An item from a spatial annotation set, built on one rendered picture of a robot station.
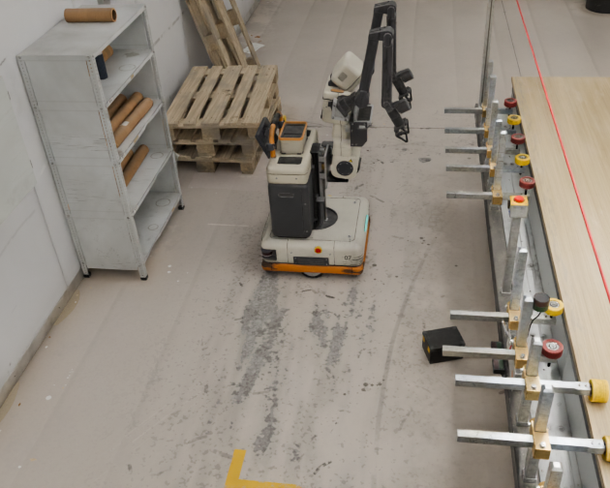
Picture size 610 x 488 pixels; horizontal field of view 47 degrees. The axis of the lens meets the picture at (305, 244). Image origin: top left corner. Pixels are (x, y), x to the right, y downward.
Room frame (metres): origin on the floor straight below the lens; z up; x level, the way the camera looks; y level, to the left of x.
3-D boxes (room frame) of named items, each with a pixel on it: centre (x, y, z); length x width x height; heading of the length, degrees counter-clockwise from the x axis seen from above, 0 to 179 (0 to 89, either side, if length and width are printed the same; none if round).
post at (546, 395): (1.49, -0.73, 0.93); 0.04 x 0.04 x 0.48; 79
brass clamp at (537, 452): (1.46, -0.73, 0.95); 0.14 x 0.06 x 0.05; 169
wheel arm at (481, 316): (2.19, -0.82, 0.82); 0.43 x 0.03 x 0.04; 79
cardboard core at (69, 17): (4.27, 1.19, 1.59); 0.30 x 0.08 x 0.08; 79
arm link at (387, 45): (3.56, -0.51, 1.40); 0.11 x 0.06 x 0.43; 170
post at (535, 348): (1.73, -0.78, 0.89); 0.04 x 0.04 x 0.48; 79
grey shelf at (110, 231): (4.16, 1.21, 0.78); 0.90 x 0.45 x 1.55; 169
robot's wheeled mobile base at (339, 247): (3.86, -0.09, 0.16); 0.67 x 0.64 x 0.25; 79
